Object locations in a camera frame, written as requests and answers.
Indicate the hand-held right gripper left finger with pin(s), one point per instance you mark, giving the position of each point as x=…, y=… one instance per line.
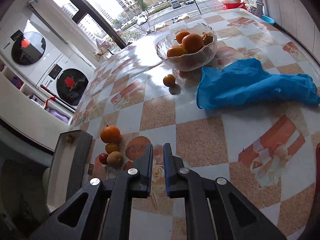
x=149, y=172

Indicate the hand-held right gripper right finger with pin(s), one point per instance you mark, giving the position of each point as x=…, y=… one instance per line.
x=166, y=172

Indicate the brown kiwi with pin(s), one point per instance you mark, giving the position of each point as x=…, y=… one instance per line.
x=69, y=139
x=115, y=159

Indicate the yellow-orange tomato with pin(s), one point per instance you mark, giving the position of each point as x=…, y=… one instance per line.
x=112, y=148
x=168, y=80

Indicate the red tomato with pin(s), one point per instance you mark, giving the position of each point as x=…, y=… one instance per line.
x=102, y=158

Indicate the grey shallow tray box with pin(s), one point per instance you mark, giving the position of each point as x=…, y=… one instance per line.
x=62, y=175

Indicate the clear glass bowl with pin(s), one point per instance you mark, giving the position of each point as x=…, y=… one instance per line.
x=190, y=62

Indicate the purple bottle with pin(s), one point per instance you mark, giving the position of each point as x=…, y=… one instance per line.
x=58, y=115

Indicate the blue rubber glove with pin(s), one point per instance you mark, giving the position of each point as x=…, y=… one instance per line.
x=250, y=92
x=237, y=70

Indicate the white front-load washing machine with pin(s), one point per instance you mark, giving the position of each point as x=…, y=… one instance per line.
x=27, y=48
x=72, y=86

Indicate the white storage cabinet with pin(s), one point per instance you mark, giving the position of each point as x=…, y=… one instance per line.
x=30, y=120

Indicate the brown wrinkled fruit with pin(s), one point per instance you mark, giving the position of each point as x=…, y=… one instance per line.
x=208, y=38

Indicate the white parked car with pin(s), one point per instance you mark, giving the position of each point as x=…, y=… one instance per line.
x=142, y=18

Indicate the purple item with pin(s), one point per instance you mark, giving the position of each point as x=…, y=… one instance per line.
x=16, y=82

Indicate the grey parked van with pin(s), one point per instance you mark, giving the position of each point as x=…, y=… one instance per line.
x=175, y=3

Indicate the dark parked car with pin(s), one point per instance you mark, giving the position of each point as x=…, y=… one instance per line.
x=188, y=0

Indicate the red plastic basin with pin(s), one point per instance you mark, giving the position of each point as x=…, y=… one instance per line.
x=233, y=5

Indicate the blue plastic basin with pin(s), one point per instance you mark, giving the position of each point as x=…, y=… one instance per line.
x=268, y=19

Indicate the grey plastic basket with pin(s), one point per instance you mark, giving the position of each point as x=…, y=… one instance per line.
x=260, y=7

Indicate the white counter cabinet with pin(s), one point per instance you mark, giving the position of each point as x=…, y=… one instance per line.
x=282, y=2

